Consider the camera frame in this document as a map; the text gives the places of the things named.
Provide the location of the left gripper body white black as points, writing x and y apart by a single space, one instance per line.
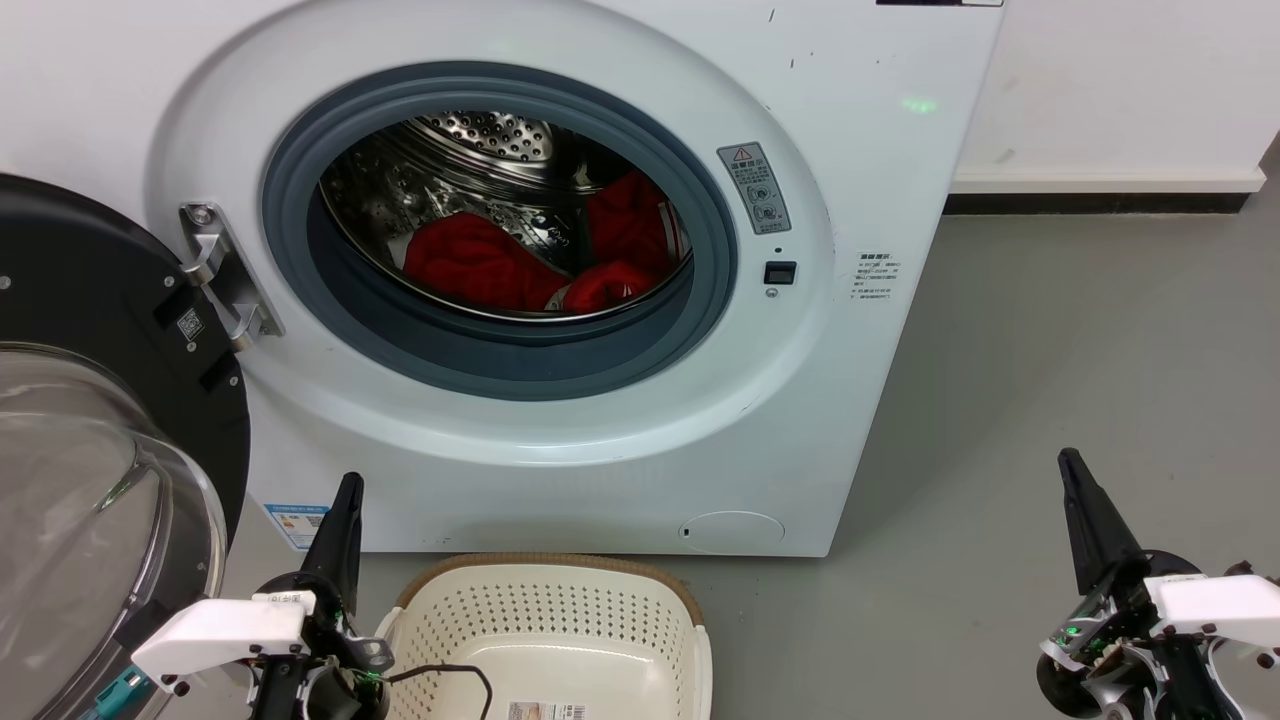
225 630

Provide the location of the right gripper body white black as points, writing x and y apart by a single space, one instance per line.
1210 605

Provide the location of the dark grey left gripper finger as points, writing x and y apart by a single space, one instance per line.
340 545

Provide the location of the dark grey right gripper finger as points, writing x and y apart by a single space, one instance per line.
1095 530

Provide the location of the red clothing with white trim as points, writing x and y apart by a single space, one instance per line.
470 265

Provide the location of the cream perforated laundry basket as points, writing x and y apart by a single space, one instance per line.
560 630

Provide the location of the printed product label with barcode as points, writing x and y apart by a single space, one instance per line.
548 711

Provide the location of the washing machine door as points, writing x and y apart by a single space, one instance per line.
90 290

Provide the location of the grey rubber door gasket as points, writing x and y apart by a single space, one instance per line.
480 362

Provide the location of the QR code sticker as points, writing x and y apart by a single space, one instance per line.
190 325

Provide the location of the white front-load washing machine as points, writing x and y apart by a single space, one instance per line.
600 480

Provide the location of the silver metal door hinge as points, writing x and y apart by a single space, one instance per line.
225 275

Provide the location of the white text label sticker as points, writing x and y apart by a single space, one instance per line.
875 277

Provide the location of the white and black baseboard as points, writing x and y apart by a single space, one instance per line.
1100 182

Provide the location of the round white drain filter cover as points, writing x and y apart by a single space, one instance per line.
732 532

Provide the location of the black door latch socket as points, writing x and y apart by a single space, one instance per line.
780 272

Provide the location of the grey warning sticker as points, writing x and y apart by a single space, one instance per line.
755 190

